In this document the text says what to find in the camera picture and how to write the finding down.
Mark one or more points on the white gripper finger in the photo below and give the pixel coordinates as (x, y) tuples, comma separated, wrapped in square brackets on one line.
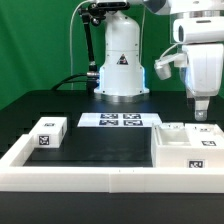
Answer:
[(190, 100), (201, 107)]

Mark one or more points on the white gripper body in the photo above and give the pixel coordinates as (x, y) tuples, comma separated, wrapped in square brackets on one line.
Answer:
[(203, 74)]

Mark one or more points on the white door panel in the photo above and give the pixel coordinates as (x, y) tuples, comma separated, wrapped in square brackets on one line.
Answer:
[(204, 135)]

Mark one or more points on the white cabinet box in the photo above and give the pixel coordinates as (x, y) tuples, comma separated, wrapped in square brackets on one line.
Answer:
[(168, 149)]

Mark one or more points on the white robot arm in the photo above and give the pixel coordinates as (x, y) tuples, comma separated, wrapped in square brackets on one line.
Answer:
[(196, 32)]

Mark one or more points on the small white cabinet block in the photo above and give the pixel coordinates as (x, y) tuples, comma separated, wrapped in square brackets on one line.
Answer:
[(49, 132)]

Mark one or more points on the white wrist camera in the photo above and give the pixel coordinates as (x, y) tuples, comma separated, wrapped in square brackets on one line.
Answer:
[(162, 65)]

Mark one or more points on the white marker base plate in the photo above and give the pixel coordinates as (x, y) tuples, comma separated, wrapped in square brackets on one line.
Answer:
[(119, 120)]

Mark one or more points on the white U-shaped frame fence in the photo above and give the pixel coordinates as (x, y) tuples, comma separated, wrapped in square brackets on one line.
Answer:
[(16, 176)]

